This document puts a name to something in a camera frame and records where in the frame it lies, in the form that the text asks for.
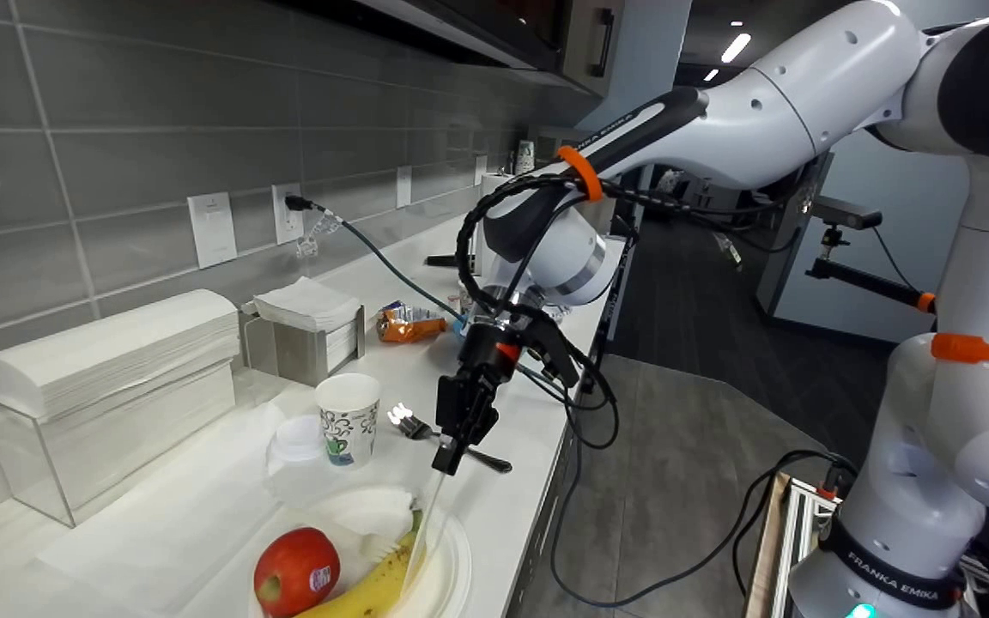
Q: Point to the black camera tripod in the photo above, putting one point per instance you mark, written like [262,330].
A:
[857,217]

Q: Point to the clear folded towel dispenser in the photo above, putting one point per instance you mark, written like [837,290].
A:
[109,391]

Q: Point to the dark wall cabinet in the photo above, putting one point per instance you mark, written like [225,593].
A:
[540,28]

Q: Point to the white paper napkin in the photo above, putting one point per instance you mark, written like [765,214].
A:
[291,441]

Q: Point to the printed paper cup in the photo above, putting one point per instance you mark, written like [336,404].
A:
[349,416]

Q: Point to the wooden robot cart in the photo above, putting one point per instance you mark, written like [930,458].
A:
[779,551]

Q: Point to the red apple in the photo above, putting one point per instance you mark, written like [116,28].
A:
[297,571]

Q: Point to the grey napkin holder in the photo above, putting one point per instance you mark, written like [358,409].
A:
[305,330]

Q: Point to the metal fork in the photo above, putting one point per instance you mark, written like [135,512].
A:
[409,423]

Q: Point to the clear plastic knife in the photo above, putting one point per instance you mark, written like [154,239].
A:
[420,537]

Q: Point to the yellow banana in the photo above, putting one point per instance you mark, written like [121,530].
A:
[370,589]

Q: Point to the white wall outlet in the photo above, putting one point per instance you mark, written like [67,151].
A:
[402,187]
[285,217]
[478,169]
[211,228]

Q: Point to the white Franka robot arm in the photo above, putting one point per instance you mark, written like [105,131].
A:
[813,104]

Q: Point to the white plate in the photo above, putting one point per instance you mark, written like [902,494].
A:
[448,567]

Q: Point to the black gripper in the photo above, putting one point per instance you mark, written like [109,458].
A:
[487,364]

